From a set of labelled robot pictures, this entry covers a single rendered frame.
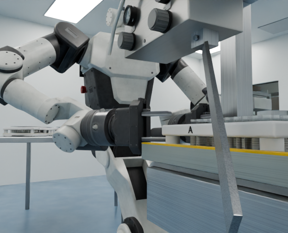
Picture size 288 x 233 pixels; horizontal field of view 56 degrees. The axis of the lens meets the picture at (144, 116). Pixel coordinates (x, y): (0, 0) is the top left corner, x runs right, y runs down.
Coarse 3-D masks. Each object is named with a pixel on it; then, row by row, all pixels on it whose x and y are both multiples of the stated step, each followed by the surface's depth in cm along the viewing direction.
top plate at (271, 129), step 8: (168, 128) 50; (176, 128) 47; (184, 128) 45; (192, 128) 43; (200, 128) 41; (208, 128) 40; (232, 128) 36; (240, 128) 34; (248, 128) 33; (256, 128) 32; (264, 128) 31; (272, 128) 30; (280, 128) 31; (208, 136) 40; (232, 136) 36; (240, 136) 35; (248, 136) 33; (256, 136) 32; (264, 136) 31; (272, 136) 30; (280, 136) 31
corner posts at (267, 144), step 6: (168, 138) 50; (174, 138) 50; (264, 138) 31; (270, 138) 31; (276, 138) 31; (282, 138) 31; (264, 144) 31; (270, 144) 31; (276, 144) 31; (282, 144) 31; (270, 150) 31; (276, 150) 31; (282, 150) 31
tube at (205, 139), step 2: (204, 120) 46; (206, 120) 46; (208, 120) 46; (204, 122) 46; (206, 122) 46; (208, 122) 46; (204, 136) 46; (204, 138) 46; (206, 138) 46; (208, 138) 46; (204, 140) 46; (206, 140) 46; (208, 140) 46; (204, 142) 46; (206, 142) 46; (208, 142) 46; (204, 144) 46; (206, 144) 46; (208, 144) 46; (208, 146) 46
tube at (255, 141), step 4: (252, 116) 37; (256, 116) 37; (260, 116) 37; (252, 120) 37; (256, 120) 37; (260, 120) 37; (252, 140) 37; (256, 140) 37; (252, 144) 37; (256, 144) 37; (252, 148) 37; (256, 148) 37
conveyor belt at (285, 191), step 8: (168, 168) 48; (176, 168) 46; (184, 168) 44; (200, 176) 40; (208, 176) 39; (216, 176) 37; (240, 184) 34; (248, 184) 33; (256, 184) 32; (264, 184) 31; (272, 192) 30; (280, 192) 29
